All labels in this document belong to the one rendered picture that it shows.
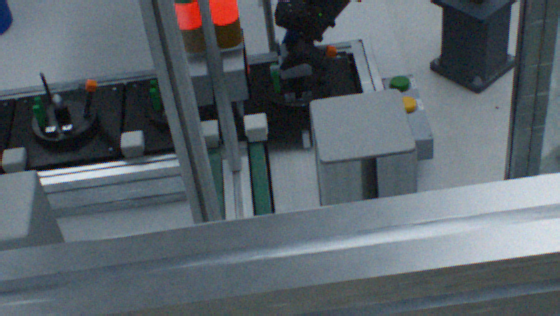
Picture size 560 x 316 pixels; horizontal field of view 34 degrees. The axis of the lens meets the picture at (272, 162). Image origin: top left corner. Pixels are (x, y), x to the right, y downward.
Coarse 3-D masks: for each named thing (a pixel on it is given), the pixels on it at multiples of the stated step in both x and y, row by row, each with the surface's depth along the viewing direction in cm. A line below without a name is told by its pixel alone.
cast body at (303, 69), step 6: (288, 42) 185; (294, 42) 185; (282, 48) 186; (288, 48) 184; (282, 54) 184; (282, 60) 185; (270, 66) 188; (276, 66) 188; (300, 66) 186; (306, 66) 186; (270, 72) 189; (282, 72) 187; (288, 72) 187; (294, 72) 187; (300, 72) 187; (306, 72) 187; (282, 78) 188; (288, 78) 188
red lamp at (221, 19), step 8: (216, 0) 152; (224, 0) 151; (232, 0) 153; (216, 8) 153; (224, 8) 152; (232, 8) 153; (216, 16) 154; (224, 16) 154; (232, 16) 154; (224, 24) 155
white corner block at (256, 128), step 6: (258, 114) 186; (264, 114) 186; (246, 120) 185; (252, 120) 185; (258, 120) 185; (264, 120) 185; (246, 126) 184; (252, 126) 184; (258, 126) 184; (264, 126) 184; (246, 132) 184; (252, 132) 184; (258, 132) 184; (264, 132) 185; (252, 138) 185; (258, 138) 185; (264, 138) 186
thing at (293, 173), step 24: (288, 144) 190; (312, 144) 189; (264, 168) 181; (288, 168) 185; (312, 168) 184; (240, 192) 176; (264, 192) 176; (288, 192) 180; (312, 192) 179; (240, 216) 171
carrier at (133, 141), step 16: (144, 80) 202; (128, 96) 199; (144, 96) 198; (160, 96) 194; (128, 112) 195; (144, 112) 194; (160, 112) 190; (128, 128) 191; (144, 128) 190; (160, 128) 190; (128, 144) 184; (144, 144) 186; (160, 144) 186
